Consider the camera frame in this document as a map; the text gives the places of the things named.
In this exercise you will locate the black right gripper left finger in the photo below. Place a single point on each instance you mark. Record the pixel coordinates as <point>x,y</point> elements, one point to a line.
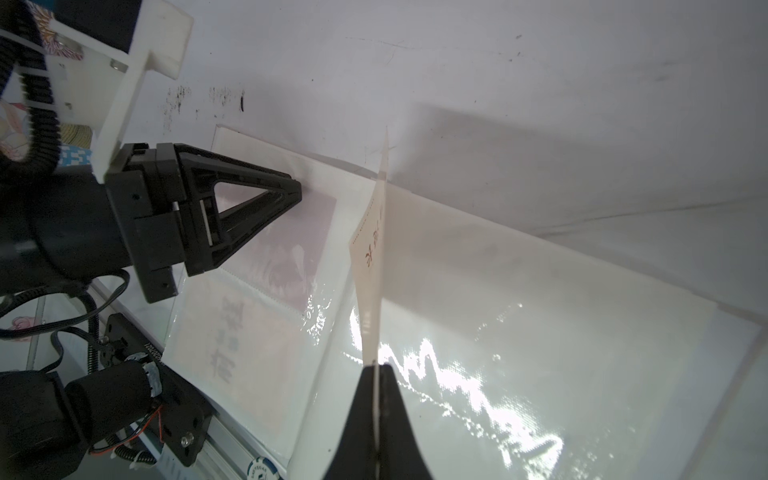
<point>356,455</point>

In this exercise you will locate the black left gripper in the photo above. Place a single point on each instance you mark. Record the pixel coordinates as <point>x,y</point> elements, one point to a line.
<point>68,229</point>

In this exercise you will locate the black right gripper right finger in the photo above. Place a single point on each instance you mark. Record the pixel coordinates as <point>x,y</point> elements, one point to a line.
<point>399,454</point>

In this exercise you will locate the white photo album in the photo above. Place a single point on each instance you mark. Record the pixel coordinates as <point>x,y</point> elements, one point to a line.
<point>517,358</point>

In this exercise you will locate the pale beige card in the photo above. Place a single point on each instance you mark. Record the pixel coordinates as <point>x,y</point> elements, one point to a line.
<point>366,249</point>

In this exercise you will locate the beige card red characters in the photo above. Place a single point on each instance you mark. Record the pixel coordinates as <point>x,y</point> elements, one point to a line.
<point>243,353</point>

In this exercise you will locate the small blue white object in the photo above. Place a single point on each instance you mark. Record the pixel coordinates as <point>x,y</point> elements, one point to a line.
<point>71,155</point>

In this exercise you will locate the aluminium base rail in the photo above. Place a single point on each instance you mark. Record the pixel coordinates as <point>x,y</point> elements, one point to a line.
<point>228,452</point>

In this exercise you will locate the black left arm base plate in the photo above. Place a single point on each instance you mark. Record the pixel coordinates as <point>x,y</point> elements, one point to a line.
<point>185,414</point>

